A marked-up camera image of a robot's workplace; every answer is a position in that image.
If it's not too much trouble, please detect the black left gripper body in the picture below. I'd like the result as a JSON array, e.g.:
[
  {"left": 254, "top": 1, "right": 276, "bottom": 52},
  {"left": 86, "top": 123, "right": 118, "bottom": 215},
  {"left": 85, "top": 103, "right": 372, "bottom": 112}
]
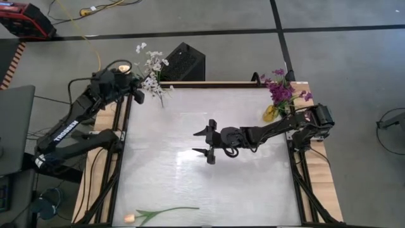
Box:
[{"left": 90, "top": 68, "right": 135, "bottom": 98}]

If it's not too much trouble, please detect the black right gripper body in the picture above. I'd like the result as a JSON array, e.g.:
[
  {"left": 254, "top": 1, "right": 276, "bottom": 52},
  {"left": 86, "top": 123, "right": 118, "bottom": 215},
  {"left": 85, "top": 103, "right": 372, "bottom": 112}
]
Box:
[{"left": 207, "top": 125, "right": 256, "bottom": 150}]

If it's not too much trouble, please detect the purple flower bunch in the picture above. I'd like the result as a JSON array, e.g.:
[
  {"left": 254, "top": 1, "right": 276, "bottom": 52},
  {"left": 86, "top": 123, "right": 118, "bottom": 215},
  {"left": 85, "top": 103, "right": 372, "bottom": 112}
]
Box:
[
  {"left": 296, "top": 90, "right": 314, "bottom": 103},
  {"left": 260, "top": 68, "right": 297, "bottom": 107}
]

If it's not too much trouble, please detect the yellow glass vase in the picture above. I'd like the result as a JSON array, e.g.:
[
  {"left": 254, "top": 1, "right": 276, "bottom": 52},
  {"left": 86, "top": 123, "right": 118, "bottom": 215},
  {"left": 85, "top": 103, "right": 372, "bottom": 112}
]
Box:
[{"left": 262, "top": 104, "right": 280, "bottom": 123}]

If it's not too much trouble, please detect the black perforated tower box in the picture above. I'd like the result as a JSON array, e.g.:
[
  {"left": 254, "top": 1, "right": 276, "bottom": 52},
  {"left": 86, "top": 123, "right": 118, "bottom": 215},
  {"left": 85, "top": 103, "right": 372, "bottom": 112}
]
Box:
[{"left": 159, "top": 41, "right": 206, "bottom": 82}]

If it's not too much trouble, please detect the orange black striped strip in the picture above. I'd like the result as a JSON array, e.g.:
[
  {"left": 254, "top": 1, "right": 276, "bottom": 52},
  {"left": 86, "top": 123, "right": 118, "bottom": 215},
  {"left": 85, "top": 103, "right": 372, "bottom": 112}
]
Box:
[{"left": 0, "top": 42, "right": 27, "bottom": 91}]

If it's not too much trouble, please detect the red and black case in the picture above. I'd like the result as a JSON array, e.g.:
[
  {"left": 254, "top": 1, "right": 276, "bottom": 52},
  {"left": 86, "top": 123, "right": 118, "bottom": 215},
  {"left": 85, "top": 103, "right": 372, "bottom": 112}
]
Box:
[{"left": 0, "top": 1, "right": 58, "bottom": 41}]

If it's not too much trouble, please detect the grey laptop lid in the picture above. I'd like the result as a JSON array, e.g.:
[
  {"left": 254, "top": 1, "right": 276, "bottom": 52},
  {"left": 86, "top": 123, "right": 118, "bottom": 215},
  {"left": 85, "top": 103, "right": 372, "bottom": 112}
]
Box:
[{"left": 0, "top": 84, "right": 36, "bottom": 177}]

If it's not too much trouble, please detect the dark blue round object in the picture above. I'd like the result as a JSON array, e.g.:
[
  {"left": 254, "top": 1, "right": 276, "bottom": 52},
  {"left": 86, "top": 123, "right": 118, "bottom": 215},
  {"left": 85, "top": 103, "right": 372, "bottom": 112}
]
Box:
[{"left": 30, "top": 187, "right": 64, "bottom": 221}]

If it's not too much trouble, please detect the grey stand leg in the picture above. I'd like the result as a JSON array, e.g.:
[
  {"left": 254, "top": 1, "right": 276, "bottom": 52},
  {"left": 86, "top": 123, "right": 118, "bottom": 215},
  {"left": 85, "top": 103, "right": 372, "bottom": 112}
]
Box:
[{"left": 375, "top": 111, "right": 405, "bottom": 130}]

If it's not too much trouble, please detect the yellow floor cable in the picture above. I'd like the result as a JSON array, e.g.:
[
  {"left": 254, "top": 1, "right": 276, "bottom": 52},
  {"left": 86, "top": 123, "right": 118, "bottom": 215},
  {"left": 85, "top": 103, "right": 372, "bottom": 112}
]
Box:
[{"left": 56, "top": 0, "right": 103, "bottom": 72}]

